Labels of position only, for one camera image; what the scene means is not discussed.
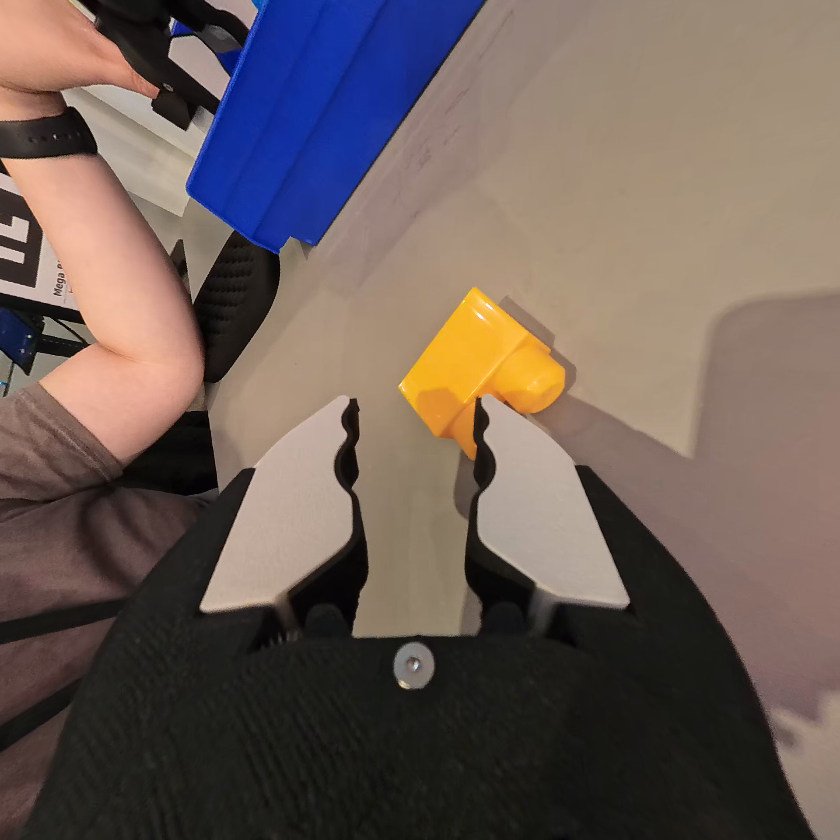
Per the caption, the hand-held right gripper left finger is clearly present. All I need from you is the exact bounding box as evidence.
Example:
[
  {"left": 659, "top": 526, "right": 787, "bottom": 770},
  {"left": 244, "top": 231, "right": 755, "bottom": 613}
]
[{"left": 198, "top": 395, "right": 368, "bottom": 634}]

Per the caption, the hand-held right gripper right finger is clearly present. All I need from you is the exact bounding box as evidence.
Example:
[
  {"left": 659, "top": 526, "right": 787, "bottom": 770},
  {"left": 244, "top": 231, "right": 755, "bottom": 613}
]
[{"left": 465, "top": 395, "right": 631, "bottom": 634}]

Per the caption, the blue plastic bin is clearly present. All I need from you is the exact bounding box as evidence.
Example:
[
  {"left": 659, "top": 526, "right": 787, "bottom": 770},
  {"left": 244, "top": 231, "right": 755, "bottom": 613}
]
[{"left": 185, "top": 0, "right": 487, "bottom": 255}]

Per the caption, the yellow two-stud building block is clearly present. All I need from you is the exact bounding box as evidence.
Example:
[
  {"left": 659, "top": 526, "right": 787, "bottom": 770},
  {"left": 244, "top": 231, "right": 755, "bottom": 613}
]
[{"left": 398, "top": 287, "right": 567, "bottom": 460}]

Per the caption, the person's left forearm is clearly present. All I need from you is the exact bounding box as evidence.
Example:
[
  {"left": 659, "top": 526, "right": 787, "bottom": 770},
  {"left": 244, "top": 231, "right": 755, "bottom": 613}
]
[{"left": 0, "top": 88, "right": 206, "bottom": 463}]

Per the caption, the person's left hand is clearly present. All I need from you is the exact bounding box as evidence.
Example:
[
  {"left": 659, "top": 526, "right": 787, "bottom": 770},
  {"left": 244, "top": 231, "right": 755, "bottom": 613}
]
[{"left": 0, "top": 0, "right": 160, "bottom": 99}]

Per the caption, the person's brown shirt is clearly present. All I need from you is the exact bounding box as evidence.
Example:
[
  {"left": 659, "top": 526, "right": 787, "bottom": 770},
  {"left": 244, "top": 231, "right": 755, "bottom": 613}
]
[{"left": 0, "top": 382, "right": 217, "bottom": 834}]

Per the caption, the black and white marker sign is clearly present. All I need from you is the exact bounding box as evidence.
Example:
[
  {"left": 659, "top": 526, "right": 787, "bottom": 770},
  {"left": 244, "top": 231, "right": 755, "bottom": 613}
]
[{"left": 0, "top": 157, "right": 86, "bottom": 326}]

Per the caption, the small blue box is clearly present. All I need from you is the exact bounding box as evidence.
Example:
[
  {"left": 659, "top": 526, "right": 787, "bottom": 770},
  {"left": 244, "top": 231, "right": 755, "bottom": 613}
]
[{"left": 0, "top": 308, "right": 42, "bottom": 375}]

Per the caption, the black harness strap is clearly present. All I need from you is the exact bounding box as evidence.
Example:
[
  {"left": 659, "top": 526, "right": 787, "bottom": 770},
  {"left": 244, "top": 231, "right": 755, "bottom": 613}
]
[{"left": 0, "top": 594, "right": 126, "bottom": 749}]

